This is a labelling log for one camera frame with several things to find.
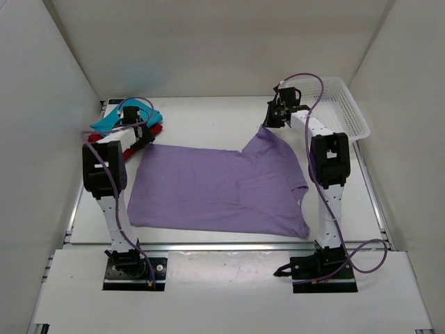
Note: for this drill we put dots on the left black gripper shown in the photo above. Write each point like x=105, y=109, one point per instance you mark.
x=148, y=137

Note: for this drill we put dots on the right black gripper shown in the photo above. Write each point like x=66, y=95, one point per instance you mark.
x=270, y=122

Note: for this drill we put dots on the red t shirt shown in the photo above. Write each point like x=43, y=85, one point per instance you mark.
x=131, y=139

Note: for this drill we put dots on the blue t shirt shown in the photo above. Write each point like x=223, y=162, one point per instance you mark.
x=109, y=121

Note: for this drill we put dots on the purple t shirt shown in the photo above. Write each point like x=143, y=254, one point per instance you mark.
x=259, y=189

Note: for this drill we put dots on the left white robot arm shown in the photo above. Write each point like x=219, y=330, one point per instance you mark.
x=105, y=174

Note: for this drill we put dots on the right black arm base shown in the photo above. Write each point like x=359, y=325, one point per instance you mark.
x=325, y=271

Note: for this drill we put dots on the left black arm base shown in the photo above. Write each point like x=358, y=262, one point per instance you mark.
x=130, y=272

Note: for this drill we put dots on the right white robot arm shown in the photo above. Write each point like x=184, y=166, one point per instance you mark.
x=328, y=157

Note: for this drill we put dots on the black table label sticker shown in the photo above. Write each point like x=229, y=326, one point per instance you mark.
x=116, y=101

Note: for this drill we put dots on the white plastic basket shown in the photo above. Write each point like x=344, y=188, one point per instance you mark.
x=334, y=105

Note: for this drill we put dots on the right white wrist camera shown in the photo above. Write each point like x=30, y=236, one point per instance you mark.
x=282, y=84

